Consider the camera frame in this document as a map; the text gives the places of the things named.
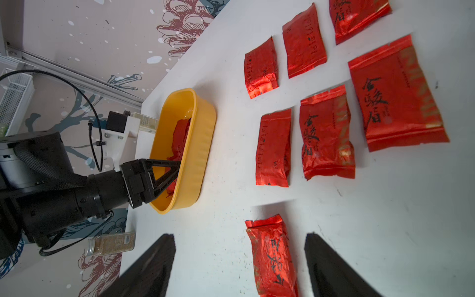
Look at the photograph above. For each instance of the red tea bags pile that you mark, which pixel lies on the red tea bags pile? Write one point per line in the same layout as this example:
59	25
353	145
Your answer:
180	136

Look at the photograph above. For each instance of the yellow plastic storage box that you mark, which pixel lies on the yellow plastic storage box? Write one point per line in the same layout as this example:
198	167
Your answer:
184	105

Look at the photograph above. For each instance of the red tea bag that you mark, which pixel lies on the red tea bag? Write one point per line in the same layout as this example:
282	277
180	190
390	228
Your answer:
324	121
273	156
261	69
396	103
274	270
303	42
350	17

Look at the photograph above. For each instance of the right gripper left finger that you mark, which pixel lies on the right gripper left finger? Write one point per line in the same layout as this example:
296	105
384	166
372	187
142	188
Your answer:
149	275

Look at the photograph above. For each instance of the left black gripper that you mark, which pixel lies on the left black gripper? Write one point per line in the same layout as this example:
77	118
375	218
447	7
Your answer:
141	183

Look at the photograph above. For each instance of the small spice jar on table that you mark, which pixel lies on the small spice jar on table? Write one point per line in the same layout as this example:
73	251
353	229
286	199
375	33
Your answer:
147	124

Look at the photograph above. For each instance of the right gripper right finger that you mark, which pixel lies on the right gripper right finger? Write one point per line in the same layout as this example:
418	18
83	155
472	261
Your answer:
330	275

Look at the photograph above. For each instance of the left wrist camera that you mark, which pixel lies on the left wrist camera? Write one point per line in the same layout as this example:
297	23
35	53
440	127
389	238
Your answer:
108	137

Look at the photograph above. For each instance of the glass jar by wall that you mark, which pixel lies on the glass jar by wall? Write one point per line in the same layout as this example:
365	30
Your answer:
111	244

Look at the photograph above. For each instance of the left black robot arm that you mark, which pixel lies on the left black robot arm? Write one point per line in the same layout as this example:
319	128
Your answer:
41	195

